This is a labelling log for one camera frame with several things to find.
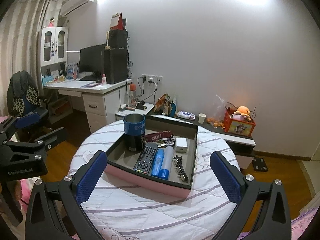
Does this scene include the red decorated gift box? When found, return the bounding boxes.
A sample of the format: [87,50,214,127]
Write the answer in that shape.
[223,107,256,137]

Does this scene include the black remote control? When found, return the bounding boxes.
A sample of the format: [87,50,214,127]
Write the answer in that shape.
[133,142,158,175]

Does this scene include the black speaker box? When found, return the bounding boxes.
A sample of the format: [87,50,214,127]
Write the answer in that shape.
[107,29,127,49]

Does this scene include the beige curtain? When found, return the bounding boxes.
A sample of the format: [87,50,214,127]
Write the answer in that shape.
[0,0,63,116]

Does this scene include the white bedside table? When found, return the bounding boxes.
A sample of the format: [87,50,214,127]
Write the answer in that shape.
[116,103,154,121]

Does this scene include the white desk with drawers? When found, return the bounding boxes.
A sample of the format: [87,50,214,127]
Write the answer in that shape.
[44,79,132,133]

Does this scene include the black computer tower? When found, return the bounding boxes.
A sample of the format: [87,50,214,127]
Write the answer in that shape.
[103,49,128,84]

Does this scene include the blue and black tumbler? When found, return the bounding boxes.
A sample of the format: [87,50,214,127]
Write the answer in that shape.
[123,114,146,152]

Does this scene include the translucent tube blue cap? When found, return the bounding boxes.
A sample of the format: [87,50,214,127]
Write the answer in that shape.
[158,146,174,180]

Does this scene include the white charger adapter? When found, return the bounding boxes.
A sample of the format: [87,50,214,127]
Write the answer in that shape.
[175,137,188,153]

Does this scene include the orange plush toy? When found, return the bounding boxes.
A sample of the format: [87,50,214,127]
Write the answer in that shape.
[233,106,251,121]

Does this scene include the black computer monitor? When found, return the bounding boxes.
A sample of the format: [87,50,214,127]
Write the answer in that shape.
[79,44,105,81]

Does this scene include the black office chair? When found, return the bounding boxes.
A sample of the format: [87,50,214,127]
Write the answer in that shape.
[7,70,53,142]

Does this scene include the wet wipes pack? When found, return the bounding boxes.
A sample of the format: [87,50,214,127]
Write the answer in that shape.
[177,111,195,120]

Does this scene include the white cabinet with glass doors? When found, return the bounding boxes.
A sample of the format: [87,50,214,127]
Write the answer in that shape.
[39,27,68,67]

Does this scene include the bottle with red cap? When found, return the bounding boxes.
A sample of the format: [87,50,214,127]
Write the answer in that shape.
[129,83,137,108]

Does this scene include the white wall power strip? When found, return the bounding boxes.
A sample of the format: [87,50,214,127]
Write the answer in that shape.
[142,74,163,85]

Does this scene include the pink storage box tray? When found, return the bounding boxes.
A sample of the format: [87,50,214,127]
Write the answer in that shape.
[106,115,197,198]

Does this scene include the snack bag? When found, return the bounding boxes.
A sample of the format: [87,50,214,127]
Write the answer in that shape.
[154,93,172,116]

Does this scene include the white air conditioner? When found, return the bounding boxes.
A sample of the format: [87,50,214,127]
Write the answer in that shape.
[60,0,95,17]

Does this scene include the red lanyard keychain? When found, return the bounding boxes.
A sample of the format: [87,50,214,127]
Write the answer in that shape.
[144,131,174,142]

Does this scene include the white paper cup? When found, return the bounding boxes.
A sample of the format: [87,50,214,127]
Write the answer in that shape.
[199,113,206,124]

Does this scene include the black hair clip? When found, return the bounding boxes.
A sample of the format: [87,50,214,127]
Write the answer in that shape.
[173,155,189,182]

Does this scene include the white pink lotion bottle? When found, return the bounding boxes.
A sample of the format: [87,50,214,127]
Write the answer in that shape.
[101,74,107,85]

